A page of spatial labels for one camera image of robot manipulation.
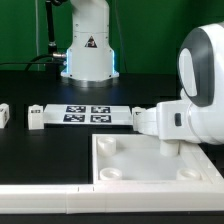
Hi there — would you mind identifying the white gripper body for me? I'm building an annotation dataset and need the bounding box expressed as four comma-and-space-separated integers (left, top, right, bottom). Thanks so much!
133, 100, 197, 140

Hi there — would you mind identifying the white square tabletop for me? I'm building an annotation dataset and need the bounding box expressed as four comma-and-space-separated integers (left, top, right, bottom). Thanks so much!
92, 134, 224, 184

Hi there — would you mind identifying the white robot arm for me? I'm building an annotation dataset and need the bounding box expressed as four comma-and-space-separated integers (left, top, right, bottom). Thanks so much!
61, 0, 224, 144

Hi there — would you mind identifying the white L-shaped obstacle fence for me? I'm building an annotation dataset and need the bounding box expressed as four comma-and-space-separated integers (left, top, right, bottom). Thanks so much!
0, 183, 224, 214

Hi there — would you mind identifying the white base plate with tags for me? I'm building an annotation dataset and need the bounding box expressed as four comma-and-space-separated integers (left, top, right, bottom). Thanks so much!
44, 104, 132, 126

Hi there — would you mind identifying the black cable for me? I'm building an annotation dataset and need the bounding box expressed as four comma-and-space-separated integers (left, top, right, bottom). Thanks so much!
0, 54, 66, 72

